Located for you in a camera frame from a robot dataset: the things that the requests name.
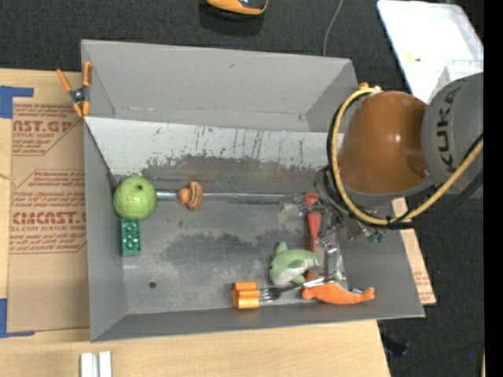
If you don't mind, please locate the red long plastic tool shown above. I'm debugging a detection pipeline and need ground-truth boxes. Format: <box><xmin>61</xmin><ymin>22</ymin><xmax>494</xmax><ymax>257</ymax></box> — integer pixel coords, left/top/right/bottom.
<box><xmin>303</xmin><ymin>192</ymin><xmax>324</xmax><ymax>253</ymax></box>

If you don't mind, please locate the grey metal bin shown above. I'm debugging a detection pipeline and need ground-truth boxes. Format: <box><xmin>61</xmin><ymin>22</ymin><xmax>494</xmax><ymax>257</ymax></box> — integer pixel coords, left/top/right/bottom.
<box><xmin>80</xmin><ymin>39</ymin><xmax>426</xmax><ymax>343</ymax></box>

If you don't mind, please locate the metal fork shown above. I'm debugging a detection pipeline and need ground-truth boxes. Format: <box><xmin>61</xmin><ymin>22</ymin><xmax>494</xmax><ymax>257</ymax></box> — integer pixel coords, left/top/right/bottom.
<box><xmin>257</xmin><ymin>276</ymin><xmax>335</xmax><ymax>303</ymax></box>

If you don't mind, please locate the orange plush fish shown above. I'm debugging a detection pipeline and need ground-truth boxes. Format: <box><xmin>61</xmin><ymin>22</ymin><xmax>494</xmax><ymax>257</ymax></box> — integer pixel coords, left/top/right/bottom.
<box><xmin>301</xmin><ymin>273</ymin><xmax>376</xmax><ymax>306</ymax></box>

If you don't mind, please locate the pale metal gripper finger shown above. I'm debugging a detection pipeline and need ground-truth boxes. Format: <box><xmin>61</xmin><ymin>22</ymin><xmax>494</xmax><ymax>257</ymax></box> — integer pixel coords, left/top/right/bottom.
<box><xmin>334</xmin><ymin>249</ymin><xmax>349</xmax><ymax>283</ymax></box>
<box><xmin>318</xmin><ymin>240</ymin><xmax>337</xmax><ymax>276</ymax></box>

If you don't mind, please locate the green toy apple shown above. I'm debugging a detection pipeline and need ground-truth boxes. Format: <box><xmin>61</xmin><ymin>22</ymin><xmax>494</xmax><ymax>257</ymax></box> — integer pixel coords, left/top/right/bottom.
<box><xmin>112</xmin><ymin>175</ymin><xmax>158</xmax><ymax>221</ymax></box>

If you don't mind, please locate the brown cardboard board, red print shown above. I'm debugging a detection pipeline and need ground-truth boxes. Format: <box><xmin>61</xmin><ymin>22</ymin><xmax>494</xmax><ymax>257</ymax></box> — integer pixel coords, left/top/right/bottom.
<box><xmin>0</xmin><ymin>68</ymin><xmax>92</xmax><ymax>335</ymax></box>

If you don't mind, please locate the orange plastic block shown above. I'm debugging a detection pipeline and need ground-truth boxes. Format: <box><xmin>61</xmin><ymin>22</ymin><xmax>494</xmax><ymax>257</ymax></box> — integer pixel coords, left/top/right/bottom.
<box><xmin>231</xmin><ymin>281</ymin><xmax>261</xmax><ymax>310</ymax></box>

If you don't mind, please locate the green plush dolphin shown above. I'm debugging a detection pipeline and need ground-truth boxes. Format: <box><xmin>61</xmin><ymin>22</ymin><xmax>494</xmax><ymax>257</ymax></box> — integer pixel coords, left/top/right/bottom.
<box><xmin>268</xmin><ymin>241</ymin><xmax>320</xmax><ymax>286</ymax></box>

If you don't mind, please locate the small orange toy figure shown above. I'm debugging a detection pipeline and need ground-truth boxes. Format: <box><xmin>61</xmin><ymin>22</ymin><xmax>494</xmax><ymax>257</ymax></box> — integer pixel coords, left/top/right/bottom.
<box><xmin>177</xmin><ymin>181</ymin><xmax>204</xmax><ymax>212</ymax></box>

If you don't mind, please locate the green studded toy brick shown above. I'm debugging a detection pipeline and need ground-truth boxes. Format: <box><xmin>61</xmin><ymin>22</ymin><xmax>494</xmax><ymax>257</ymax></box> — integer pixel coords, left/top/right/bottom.
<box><xmin>119</xmin><ymin>218</ymin><xmax>141</xmax><ymax>257</ymax></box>

